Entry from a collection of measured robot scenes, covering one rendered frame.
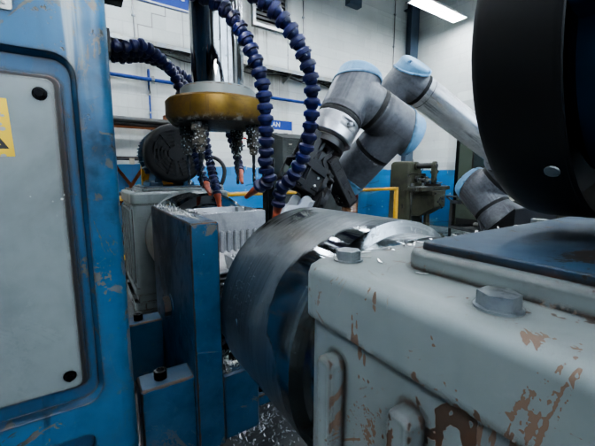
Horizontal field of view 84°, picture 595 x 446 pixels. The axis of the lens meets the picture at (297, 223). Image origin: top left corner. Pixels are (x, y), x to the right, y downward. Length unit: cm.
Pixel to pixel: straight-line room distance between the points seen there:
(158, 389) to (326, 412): 37
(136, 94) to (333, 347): 570
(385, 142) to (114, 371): 60
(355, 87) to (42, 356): 61
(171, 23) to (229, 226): 577
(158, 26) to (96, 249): 584
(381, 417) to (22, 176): 37
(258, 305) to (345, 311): 18
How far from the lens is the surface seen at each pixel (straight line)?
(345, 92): 68
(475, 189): 159
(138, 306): 110
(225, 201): 86
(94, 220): 41
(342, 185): 67
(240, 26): 50
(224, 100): 55
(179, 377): 55
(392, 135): 73
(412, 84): 128
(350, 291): 17
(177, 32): 624
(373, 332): 16
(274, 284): 32
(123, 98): 578
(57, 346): 45
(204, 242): 47
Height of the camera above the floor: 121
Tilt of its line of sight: 8 degrees down
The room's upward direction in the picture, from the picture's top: straight up
